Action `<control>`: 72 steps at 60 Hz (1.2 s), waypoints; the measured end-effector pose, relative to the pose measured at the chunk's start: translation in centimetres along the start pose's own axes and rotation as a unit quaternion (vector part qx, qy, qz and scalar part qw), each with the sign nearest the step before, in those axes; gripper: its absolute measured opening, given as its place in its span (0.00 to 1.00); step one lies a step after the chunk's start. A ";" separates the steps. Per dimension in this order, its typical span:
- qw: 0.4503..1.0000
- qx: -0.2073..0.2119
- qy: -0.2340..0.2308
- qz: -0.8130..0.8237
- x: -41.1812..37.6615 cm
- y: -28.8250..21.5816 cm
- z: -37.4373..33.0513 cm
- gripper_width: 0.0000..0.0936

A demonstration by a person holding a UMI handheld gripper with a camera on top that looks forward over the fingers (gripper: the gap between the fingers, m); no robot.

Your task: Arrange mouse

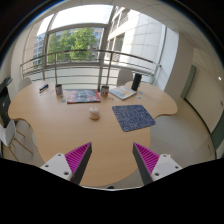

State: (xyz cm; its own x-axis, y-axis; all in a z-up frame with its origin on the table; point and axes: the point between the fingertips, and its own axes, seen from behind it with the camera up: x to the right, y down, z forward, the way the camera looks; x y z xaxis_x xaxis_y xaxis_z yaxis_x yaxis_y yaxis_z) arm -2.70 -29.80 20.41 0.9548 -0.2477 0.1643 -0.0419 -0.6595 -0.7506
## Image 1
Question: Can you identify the white chair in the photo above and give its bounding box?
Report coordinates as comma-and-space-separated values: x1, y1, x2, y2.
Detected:
117, 69, 133, 86
0, 120, 32, 159
18, 77, 32, 91

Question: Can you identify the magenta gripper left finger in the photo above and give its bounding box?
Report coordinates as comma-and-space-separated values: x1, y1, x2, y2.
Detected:
40, 142, 93, 186

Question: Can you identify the dark monitor left edge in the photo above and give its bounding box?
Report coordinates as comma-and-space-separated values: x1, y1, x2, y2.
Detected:
0, 77, 12, 127

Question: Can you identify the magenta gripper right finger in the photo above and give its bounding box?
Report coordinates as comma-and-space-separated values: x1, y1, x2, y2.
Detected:
132, 142, 183, 186

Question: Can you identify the black cylindrical speaker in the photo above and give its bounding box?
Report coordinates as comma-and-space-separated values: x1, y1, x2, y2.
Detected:
131, 73, 142, 91

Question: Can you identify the green door right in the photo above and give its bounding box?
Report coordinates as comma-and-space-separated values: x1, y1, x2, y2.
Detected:
180, 65, 196, 99

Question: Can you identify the left patterned cup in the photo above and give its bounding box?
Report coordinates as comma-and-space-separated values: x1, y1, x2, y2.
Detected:
55, 84, 63, 96

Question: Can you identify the metal balcony railing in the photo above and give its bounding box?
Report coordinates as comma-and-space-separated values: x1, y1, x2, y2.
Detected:
20, 49, 161, 89

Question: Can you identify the white chair far right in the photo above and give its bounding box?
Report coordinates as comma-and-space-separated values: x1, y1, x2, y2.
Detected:
117, 69, 133, 86

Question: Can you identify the red blue magazine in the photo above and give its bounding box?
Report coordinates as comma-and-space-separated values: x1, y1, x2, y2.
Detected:
67, 90, 101, 104

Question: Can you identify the light blue open book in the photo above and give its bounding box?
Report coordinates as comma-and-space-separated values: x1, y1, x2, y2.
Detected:
110, 85, 136, 100

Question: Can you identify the white chair far left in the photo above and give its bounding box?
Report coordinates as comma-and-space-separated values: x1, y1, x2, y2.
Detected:
18, 77, 32, 91

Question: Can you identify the blue patterned mouse pad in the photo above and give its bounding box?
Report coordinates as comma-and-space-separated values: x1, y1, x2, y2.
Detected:
112, 105, 156, 132

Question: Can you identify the white chair left front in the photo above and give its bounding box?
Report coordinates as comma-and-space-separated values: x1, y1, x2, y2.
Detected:
0, 120, 32, 159

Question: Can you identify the dark blue stapler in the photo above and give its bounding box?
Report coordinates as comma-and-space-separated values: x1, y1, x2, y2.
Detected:
39, 84, 49, 93

